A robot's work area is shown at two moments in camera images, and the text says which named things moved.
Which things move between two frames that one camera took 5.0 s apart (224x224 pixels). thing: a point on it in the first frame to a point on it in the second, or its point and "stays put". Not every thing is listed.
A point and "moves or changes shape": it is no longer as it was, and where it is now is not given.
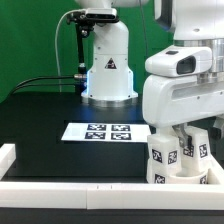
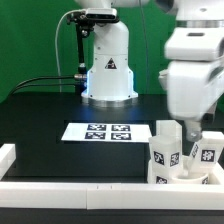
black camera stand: (84, 27) stays put
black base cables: (42, 77) stays put
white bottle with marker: (196, 153) moves or changes shape
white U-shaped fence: (19, 194) stays put
